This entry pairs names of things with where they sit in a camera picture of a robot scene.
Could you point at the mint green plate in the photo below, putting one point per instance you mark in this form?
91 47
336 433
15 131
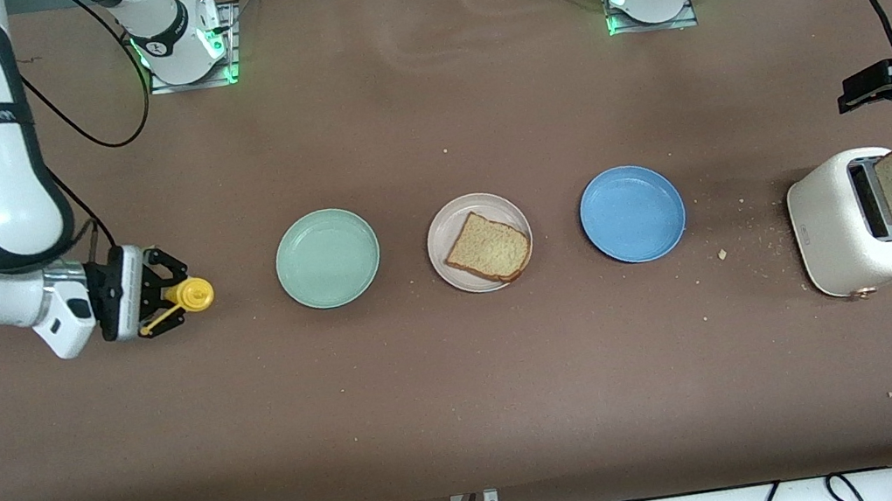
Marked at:
328 259

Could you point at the white toaster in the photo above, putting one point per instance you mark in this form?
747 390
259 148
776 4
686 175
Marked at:
827 229

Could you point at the beige plate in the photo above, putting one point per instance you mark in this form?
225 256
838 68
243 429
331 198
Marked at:
506 208

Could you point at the blue plate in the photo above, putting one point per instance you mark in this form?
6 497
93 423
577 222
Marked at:
632 214

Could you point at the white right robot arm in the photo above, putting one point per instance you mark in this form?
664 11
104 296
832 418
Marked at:
4 193

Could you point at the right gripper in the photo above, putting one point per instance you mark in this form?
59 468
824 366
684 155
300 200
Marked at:
107 294

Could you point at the yellow mustard squeeze bottle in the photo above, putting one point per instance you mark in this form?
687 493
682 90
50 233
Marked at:
198 295

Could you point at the light brown bread slice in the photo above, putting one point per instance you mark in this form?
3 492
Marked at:
490 248

